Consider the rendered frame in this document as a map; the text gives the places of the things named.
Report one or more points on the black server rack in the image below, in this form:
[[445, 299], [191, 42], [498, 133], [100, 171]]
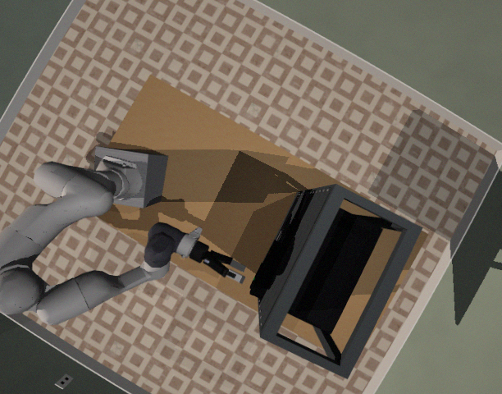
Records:
[[314, 263]]

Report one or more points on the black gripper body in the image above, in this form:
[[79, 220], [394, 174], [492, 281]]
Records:
[[199, 253]]

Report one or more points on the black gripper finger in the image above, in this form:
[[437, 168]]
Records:
[[222, 269], [229, 260]]

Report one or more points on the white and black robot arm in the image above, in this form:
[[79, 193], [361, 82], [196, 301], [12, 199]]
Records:
[[79, 196]]

